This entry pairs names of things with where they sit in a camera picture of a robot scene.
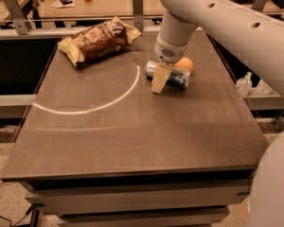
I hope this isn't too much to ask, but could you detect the grey metal bracket left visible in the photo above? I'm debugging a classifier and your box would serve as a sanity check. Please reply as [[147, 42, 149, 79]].
[[3, 0, 31, 35]]

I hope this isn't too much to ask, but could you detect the silver blue redbull can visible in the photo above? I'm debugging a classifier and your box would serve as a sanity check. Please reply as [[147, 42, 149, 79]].
[[145, 61, 190, 88]]

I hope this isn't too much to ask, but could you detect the grey metal bracket middle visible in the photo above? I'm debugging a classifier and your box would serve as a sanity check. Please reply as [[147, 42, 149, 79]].
[[133, 0, 144, 31]]

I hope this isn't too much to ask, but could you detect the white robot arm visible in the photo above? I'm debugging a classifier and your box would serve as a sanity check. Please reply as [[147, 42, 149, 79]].
[[155, 0, 284, 227]]

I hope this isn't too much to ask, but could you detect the clear sanitizer bottle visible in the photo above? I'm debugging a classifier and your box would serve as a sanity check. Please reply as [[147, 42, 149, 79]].
[[236, 72, 252, 97]]

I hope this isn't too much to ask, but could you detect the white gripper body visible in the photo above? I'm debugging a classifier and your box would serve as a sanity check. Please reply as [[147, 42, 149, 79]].
[[154, 35, 187, 63]]

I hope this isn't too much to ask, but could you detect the brown yellow chip bag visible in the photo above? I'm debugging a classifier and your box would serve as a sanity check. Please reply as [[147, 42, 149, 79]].
[[58, 17, 141, 66]]

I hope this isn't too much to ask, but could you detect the black floor cable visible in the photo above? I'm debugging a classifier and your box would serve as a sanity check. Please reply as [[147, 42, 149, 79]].
[[0, 182, 39, 227]]

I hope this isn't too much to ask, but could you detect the orange ball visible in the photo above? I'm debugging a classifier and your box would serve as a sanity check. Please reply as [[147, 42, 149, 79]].
[[174, 57, 194, 72]]

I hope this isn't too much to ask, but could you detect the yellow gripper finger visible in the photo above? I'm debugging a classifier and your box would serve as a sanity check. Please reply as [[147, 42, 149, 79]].
[[151, 63, 171, 94]]

